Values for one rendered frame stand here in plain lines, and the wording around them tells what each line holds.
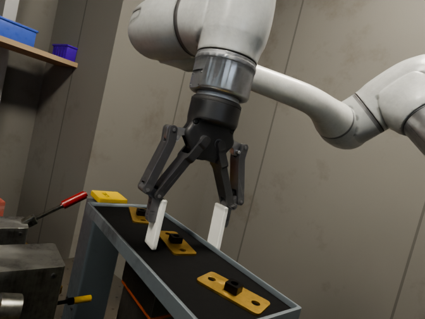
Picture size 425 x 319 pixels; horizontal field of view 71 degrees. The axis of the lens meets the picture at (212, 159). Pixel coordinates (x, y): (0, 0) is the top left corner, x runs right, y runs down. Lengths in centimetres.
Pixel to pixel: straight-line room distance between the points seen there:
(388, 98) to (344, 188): 164
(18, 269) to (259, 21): 45
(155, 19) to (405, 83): 61
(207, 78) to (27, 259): 35
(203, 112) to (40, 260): 30
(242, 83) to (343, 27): 234
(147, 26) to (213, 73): 18
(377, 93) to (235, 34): 54
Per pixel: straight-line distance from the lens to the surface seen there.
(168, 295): 34
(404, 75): 89
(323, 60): 268
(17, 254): 51
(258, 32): 44
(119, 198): 67
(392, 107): 86
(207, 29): 44
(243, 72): 42
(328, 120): 77
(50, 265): 49
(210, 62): 42
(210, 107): 41
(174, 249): 45
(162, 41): 53
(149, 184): 40
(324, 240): 252
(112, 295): 123
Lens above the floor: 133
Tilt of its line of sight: 4 degrees down
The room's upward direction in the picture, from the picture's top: 14 degrees clockwise
